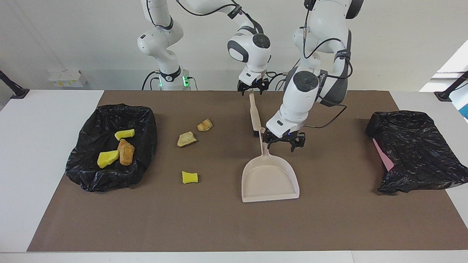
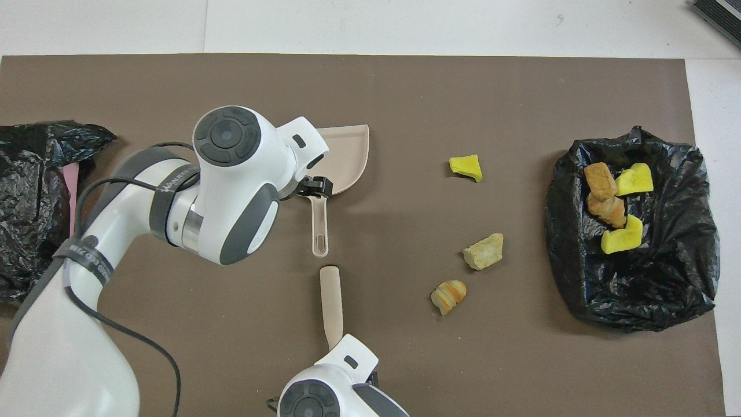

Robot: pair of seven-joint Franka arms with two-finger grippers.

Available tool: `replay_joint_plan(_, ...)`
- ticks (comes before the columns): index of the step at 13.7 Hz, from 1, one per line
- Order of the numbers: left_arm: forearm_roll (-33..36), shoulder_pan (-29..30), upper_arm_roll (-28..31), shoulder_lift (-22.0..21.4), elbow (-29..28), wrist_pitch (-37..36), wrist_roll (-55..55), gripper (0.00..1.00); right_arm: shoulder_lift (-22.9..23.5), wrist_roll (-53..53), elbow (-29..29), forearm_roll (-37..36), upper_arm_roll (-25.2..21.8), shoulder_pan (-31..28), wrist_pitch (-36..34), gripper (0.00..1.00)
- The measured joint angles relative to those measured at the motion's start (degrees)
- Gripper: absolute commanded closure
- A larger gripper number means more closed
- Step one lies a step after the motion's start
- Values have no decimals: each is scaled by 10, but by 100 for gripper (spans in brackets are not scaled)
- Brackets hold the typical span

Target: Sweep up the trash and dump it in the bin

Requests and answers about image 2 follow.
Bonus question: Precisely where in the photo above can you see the pale striped croissant toy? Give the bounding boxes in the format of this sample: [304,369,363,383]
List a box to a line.
[431,280,467,316]

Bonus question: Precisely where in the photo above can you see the orange striped croissant toy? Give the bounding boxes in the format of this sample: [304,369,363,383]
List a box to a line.
[586,193,628,229]

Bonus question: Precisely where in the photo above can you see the pale beige foam chunk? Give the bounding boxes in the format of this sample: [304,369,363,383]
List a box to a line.
[463,233,504,271]

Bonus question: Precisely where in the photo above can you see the beige hand brush black bristles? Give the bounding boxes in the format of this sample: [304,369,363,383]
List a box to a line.
[319,265,346,352]

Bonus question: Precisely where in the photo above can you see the pink plastic bin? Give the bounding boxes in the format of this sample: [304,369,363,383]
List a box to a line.
[63,162,80,257]

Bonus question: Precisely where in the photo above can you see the yellow wedge sponge piece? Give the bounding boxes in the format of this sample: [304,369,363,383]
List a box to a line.
[449,154,483,183]

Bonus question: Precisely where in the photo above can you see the brown bread roll toy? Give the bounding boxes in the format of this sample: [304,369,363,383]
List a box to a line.
[584,162,618,201]

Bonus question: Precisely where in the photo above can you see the black ribbed device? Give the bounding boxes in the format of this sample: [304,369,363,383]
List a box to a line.
[691,0,741,50]

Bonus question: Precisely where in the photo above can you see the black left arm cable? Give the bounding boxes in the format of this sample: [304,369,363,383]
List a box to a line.
[63,141,200,417]

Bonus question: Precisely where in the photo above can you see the open black trash bag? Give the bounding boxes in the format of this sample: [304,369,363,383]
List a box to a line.
[544,126,721,333]

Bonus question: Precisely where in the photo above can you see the brown table mat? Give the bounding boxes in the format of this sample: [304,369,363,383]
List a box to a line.
[0,54,727,417]

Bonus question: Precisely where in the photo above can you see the yellow notched sponge piece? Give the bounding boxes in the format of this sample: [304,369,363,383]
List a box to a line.
[600,215,644,255]

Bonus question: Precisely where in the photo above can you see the beige plastic dustpan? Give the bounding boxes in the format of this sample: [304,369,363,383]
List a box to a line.
[310,123,371,259]

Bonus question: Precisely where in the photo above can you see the yellow diamond sponge piece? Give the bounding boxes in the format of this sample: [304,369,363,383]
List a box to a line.
[614,163,655,197]

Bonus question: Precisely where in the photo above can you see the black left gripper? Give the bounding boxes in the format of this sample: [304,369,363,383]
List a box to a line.
[282,175,334,201]

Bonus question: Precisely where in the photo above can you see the crumpled black trash bag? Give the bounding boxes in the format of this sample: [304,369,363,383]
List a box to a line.
[0,120,118,308]

